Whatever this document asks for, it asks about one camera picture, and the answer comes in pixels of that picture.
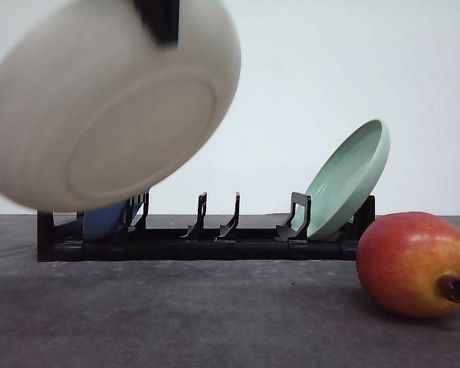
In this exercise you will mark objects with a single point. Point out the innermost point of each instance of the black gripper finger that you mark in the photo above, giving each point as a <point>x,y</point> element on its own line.
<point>162,19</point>

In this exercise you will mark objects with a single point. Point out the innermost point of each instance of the white plate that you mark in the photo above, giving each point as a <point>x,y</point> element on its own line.
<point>103,108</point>

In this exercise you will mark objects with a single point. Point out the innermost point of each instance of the red yellow pomegranate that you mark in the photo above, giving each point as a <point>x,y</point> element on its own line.
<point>410,263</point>

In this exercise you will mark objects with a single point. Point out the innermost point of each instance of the blue plate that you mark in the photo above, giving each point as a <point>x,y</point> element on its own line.
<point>103,222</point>

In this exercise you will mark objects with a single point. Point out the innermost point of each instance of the green plate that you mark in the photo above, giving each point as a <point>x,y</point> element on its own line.
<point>347,180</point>

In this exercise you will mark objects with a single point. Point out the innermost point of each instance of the black plastic dish rack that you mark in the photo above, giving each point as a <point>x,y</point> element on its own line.
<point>198,244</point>

